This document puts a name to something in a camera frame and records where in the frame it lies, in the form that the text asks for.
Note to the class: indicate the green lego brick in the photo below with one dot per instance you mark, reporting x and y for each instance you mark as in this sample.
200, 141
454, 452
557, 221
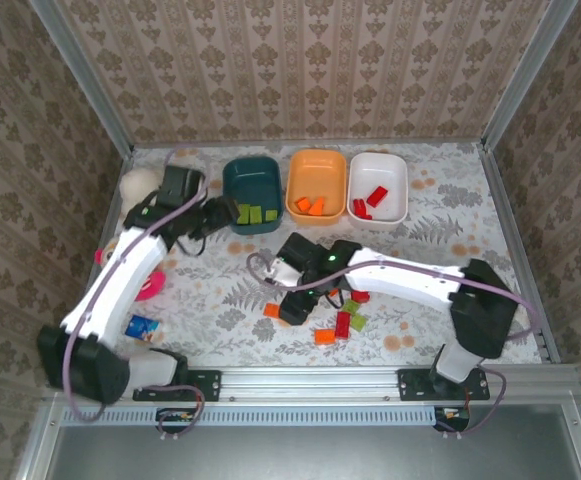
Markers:
243, 214
270, 215
358, 322
351, 306
255, 215

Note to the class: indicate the red lego brick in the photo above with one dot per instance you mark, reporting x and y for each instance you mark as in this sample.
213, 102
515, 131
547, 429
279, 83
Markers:
359, 205
377, 195
342, 324
365, 215
360, 296

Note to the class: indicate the orange sloped lego brick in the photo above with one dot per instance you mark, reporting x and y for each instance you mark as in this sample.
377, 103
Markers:
316, 205

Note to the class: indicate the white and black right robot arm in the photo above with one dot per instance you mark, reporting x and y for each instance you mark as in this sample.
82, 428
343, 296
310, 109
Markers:
405, 280

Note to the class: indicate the teal plastic container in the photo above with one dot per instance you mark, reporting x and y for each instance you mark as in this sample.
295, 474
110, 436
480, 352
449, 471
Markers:
250, 180

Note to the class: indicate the white teddy bear plush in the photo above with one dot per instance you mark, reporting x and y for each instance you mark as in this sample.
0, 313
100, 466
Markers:
135, 187

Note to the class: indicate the pink striped plush doll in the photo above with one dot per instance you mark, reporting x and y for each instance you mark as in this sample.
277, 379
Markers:
152, 291

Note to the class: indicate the orange plastic container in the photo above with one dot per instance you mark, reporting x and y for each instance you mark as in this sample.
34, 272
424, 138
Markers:
315, 172

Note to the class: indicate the white plastic container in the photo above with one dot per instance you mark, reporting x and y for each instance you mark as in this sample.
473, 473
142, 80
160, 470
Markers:
385, 170

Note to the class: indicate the small blue carton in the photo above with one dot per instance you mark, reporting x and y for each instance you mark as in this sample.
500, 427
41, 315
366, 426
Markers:
140, 327

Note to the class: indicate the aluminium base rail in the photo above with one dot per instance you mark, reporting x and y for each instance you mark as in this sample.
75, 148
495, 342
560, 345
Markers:
310, 382

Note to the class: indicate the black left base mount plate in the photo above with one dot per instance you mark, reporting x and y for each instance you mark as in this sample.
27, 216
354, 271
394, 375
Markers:
210, 385

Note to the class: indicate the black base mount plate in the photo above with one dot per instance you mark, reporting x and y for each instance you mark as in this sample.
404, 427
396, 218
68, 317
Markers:
410, 385
210, 385

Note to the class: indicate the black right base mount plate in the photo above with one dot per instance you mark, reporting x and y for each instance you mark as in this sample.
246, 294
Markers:
410, 385

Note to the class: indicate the aluminium rear table rail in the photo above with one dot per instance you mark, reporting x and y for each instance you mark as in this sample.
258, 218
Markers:
420, 144

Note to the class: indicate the aluminium upright frame post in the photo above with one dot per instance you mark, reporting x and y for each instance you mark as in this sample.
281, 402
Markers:
527, 75
84, 75

